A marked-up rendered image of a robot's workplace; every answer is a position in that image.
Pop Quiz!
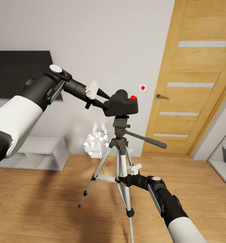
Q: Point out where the camera tripod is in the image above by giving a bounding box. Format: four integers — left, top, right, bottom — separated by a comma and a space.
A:
79, 115, 167, 243

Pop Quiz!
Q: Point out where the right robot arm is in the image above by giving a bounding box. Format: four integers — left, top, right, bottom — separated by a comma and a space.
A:
118, 163, 208, 243

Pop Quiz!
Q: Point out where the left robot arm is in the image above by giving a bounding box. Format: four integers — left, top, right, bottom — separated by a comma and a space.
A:
0, 64, 110, 161

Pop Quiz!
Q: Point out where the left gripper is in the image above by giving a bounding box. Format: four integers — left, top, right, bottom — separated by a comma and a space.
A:
73, 82, 110, 110

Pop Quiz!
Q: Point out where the digital camera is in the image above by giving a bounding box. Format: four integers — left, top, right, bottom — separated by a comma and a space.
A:
103, 89, 138, 117

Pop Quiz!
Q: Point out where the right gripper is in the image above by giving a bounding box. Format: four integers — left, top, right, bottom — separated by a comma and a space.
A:
118, 172, 143, 188

